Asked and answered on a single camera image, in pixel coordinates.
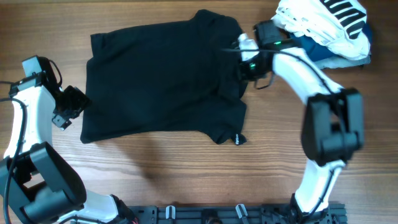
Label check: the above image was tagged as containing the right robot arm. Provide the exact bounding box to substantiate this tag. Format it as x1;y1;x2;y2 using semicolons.
236;21;364;223

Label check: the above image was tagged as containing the black t-shirt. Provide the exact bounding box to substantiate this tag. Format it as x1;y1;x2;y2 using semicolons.
80;9;247;145

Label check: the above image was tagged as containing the dark blue folded garment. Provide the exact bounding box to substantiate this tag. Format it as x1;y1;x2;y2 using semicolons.
289;22;373;62

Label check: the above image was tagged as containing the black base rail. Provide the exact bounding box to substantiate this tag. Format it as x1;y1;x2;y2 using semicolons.
124;203;348;224

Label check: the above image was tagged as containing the white black-striped folded garment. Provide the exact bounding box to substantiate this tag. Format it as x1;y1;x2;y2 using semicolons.
272;0;371;60

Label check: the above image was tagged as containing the light blue folded garment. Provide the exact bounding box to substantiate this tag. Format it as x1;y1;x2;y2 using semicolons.
315;55;371;70

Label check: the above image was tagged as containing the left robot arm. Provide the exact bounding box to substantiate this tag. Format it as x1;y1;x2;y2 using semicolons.
1;55;139;223

